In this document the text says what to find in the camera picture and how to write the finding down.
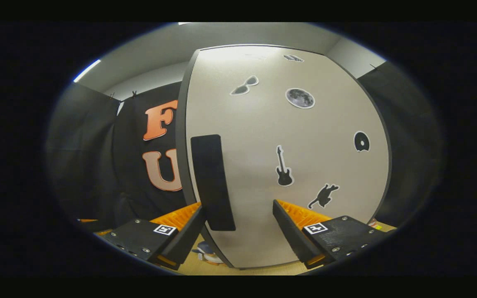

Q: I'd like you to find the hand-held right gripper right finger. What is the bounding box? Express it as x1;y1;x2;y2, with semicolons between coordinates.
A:
272;199;388;269

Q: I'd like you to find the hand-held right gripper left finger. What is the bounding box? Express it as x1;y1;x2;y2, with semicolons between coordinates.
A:
94;202;205;271

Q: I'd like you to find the black cabinet door handle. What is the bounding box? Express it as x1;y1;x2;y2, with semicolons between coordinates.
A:
190;134;237;231

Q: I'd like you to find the grey cabinet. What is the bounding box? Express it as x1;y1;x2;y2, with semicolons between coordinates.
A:
175;43;393;270

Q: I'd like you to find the black backdrop cloth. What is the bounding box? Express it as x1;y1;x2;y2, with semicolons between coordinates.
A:
46;60;444;232

